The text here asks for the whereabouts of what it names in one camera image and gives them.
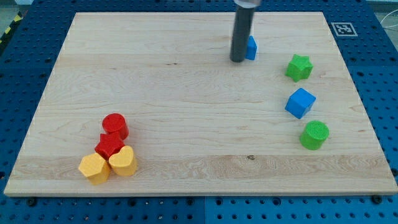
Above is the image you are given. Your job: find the red star block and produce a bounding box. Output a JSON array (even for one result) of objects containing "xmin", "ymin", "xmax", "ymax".
[{"xmin": 95, "ymin": 133, "xmax": 125, "ymax": 161}]

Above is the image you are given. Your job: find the light wooden board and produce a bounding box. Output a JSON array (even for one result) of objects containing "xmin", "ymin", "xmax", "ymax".
[{"xmin": 4, "ymin": 12, "xmax": 397, "ymax": 197}]

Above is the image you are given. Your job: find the yellow heart block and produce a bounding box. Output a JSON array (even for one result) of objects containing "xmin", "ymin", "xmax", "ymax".
[{"xmin": 108, "ymin": 146, "xmax": 137, "ymax": 176}]

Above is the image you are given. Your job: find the silver rod mount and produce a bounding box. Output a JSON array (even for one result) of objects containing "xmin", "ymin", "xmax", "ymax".
[{"xmin": 234, "ymin": 0, "xmax": 262, "ymax": 9}]

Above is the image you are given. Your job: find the green cylinder block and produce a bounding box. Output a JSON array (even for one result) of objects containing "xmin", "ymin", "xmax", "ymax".
[{"xmin": 299, "ymin": 120, "xmax": 330, "ymax": 151}]

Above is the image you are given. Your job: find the blue cube block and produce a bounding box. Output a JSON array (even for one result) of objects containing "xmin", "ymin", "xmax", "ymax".
[{"xmin": 285, "ymin": 88, "xmax": 316, "ymax": 119}]

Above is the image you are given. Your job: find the blue triangular block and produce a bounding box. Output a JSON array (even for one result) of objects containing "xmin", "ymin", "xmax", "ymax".
[{"xmin": 245, "ymin": 35, "xmax": 257, "ymax": 60}]

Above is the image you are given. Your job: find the white fiducial marker tag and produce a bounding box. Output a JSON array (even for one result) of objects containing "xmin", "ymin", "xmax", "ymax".
[{"xmin": 331, "ymin": 22, "xmax": 358, "ymax": 37}]

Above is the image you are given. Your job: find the red cylinder block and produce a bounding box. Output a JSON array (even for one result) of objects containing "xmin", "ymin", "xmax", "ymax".
[{"xmin": 102, "ymin": 113, "xmax": 129, "ymax": 140}]

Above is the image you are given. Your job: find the yellow hexagon block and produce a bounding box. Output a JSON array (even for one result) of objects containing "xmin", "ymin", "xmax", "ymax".
[{"xmin": 78, "ymin": 153, "xmax": 111, "ymax": 185}]

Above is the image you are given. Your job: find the yellow black hazard tape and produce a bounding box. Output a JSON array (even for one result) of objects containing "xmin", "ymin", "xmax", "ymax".
[{"xmin": 1, "ymin": 11, "xmax": 24, "ymax": 45}]

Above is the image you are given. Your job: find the green star block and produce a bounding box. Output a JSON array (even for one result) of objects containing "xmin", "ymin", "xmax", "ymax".
[{"xmin": 285, "ymin": 54, "xmax": 313, "ymax": 82}]

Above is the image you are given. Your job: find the white cable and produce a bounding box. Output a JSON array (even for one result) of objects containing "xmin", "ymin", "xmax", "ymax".
[{"xmin": 379, "ymin": 9, "xmax": 398, "ymax": 30}]

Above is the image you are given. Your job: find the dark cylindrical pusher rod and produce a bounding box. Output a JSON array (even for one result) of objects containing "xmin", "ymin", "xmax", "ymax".
[{"xmin": 229, "ymin": 6, "xmax": 254, "ymax": 62}]

